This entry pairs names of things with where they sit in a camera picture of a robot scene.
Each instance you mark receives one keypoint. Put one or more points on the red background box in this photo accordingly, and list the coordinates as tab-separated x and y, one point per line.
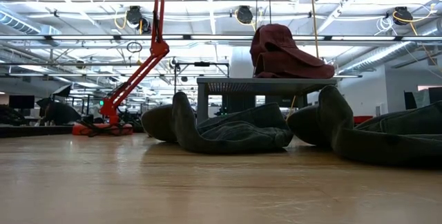
362	119

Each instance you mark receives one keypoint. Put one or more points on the silver ceiling duct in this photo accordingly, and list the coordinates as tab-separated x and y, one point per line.
386	56

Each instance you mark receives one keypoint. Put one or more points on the black aluminium table frame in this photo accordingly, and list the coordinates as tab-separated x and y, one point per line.
34	131

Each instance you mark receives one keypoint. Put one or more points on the red desk lamp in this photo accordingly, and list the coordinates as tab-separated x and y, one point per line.
158	47

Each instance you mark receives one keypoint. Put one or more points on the black background monitor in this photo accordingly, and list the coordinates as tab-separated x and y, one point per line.
435	94
21	102

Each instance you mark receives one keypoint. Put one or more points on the black background panel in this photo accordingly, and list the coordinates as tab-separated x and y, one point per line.
411	101

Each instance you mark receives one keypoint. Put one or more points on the black background equipment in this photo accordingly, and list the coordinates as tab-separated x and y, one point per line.
58	113

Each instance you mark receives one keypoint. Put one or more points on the grey perforated metal shelf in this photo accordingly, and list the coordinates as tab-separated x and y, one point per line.
241	86

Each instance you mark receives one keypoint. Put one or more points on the dark grey bucket hat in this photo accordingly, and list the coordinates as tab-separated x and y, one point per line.
380	144
241	137

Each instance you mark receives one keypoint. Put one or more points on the black background gantry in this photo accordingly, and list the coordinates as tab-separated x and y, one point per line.
202	63

